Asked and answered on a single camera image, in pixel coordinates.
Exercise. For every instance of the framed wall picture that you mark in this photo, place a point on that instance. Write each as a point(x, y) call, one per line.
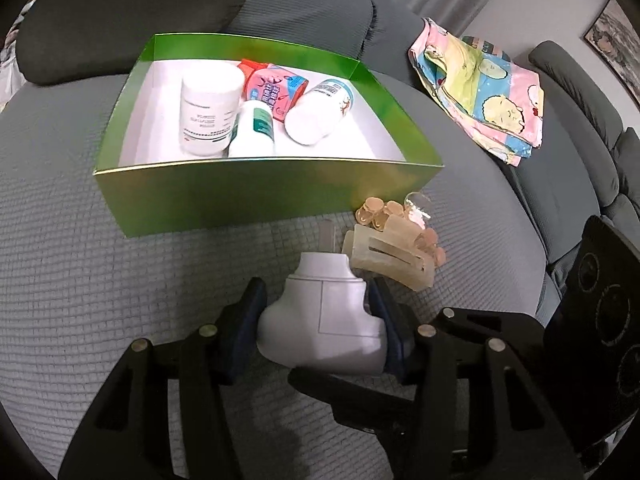
point(612, 35)

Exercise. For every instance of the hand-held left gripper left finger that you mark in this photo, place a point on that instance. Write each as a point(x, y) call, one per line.
point(247, 325)

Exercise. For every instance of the colourful printed cloth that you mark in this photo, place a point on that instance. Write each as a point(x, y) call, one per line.
point(490, 95)

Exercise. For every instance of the black cushion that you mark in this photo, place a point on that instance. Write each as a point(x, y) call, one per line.
point(125, 20)

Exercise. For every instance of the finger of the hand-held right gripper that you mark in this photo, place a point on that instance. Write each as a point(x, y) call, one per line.
point(340, 395)
point(525, 322)

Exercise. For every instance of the red bottle with pink label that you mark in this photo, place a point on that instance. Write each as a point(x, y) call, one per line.
point(272, 87)

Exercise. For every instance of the green cardboard box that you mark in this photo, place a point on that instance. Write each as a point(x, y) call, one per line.
point(225, 200)

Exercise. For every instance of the large white pill bottle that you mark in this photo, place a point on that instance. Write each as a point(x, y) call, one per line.
point(210, 110)

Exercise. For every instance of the clear clip with pink bears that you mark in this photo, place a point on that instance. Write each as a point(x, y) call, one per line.
point(372, 210)

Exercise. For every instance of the white bottle with fox print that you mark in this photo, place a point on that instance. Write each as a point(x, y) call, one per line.
point(315, 115)

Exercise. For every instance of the white plug-in device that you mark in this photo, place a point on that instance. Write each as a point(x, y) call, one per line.
point(325, 320)

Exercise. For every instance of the translucent hair claw clip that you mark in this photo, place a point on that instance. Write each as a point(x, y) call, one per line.
point(400, 272)

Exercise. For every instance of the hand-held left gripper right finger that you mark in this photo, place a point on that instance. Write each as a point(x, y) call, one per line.
point(387, 325)

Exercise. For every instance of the small white green-label bottle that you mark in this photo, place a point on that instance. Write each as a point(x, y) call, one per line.
point(252, 135)

